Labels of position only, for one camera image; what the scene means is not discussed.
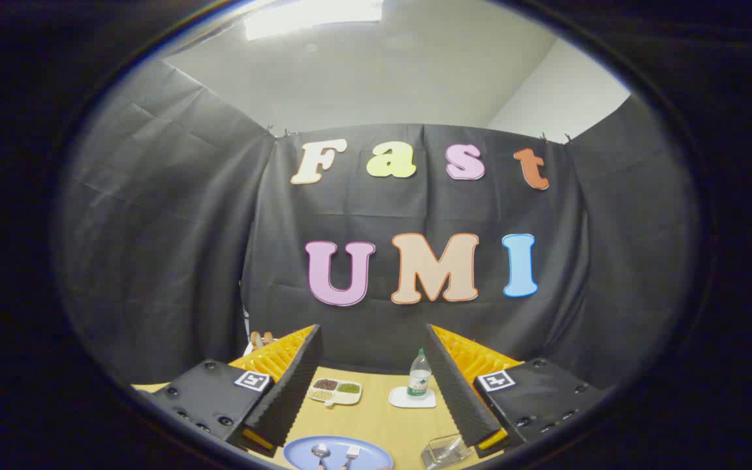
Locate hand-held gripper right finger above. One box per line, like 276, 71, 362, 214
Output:
423, 323, 612, 458

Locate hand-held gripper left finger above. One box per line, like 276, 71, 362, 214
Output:
133, 324, 323, 458

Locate clear water bottle green cap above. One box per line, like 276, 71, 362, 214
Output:
407, 348, 433, 397

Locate white divided dish of beans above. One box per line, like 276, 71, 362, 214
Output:
307, 377, 363, 408

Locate white square coaster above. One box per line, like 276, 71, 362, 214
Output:
388, 386, 437, 409

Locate blue round plate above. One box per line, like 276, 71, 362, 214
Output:
283, 435, 394, 470

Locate ceiling light panel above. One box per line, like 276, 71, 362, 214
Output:
243, 0, 384, 41

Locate metal wire cutlery basket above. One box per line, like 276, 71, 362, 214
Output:
420, 433, 475, 469

